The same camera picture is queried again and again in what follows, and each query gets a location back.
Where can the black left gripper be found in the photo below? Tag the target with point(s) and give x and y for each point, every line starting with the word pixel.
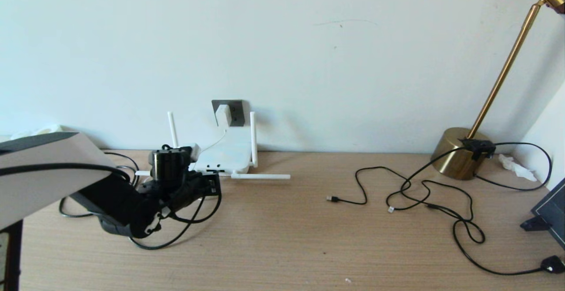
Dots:
pixel 196 189

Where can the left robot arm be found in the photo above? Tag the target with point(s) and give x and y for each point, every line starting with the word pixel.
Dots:
pixel 44 176

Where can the white router with antennas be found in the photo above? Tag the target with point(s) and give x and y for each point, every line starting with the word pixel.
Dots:
pixel 225 152

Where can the white paper roll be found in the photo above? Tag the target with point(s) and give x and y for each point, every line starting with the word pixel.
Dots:
pixel 48 129

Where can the brass desk lamp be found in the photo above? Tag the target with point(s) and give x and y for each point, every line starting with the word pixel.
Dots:
pixel 454 154

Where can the crumpled white tissue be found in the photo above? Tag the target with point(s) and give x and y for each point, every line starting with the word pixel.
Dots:
pixel 514 165

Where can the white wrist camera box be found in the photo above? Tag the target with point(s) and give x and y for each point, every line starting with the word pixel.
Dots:
pixel 195 150

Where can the grey wall socket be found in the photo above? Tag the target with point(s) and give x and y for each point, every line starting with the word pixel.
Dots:
pixel 238 107

